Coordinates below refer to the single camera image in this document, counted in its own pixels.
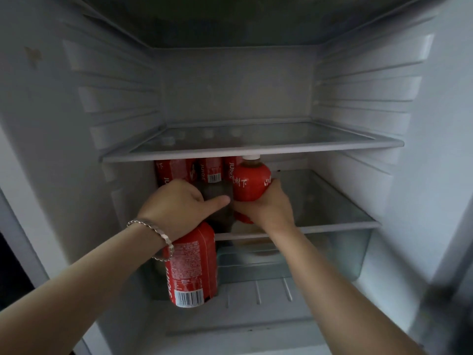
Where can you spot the person's right hand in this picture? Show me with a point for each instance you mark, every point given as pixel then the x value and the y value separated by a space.
pixel 271 212

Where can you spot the person's left hand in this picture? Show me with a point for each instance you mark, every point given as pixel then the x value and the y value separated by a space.
pixel 173 208

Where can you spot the person's left thumb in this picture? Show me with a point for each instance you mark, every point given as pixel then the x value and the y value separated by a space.
pixel 218 203

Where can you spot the person's right thumb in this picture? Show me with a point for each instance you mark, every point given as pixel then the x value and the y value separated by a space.
pixel 244 208

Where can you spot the red label bottle with barcode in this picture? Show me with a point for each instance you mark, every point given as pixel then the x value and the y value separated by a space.
pixel 192 266

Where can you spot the person's left forearm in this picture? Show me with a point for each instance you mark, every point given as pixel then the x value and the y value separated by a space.
pixel 74 292

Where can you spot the person's right forearm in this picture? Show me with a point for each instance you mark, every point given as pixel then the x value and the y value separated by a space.
pixel 332 295

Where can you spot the red label drink bottle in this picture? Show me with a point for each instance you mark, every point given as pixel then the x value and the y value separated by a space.
pixel 216 173
pixel 231 168
pixel 173 170

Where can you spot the glass shelf with white trim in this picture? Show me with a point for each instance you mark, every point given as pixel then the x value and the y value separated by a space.
pixel 251 138
pixel 325 207

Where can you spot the clear crisper drawer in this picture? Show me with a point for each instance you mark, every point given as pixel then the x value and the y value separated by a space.
pixel 332 251

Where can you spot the white refrigerator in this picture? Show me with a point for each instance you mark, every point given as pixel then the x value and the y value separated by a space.
pixel 236 81

